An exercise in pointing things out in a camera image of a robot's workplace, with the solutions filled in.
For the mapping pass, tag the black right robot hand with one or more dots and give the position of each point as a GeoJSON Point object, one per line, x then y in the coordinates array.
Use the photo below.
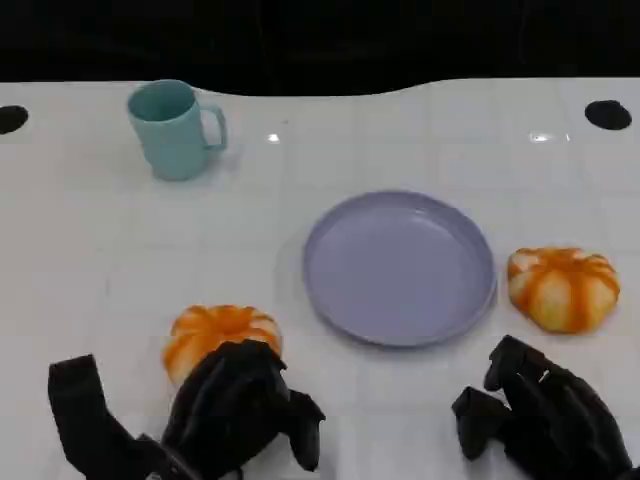
{"type": "Point", "coordinates": [555, 420]}

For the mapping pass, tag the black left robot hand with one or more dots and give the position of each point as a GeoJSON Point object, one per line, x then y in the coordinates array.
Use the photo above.
{"type": "Point", "coordinates": [230, 400]}

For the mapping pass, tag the orange and white toy bread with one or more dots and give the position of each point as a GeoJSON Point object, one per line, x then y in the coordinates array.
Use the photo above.
{"type": "Point", "coordinates": [562, 292]}
{"type": "Point", "coordinates": [210, 330]}

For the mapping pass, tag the lilac plate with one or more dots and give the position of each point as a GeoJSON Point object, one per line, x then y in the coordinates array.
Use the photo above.
{"type": "Point", "coordinates": [400, 270]}

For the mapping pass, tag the pale green mug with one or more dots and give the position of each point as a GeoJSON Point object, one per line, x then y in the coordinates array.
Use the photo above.
{"type": "Point", "coordinates": [172, 145]}

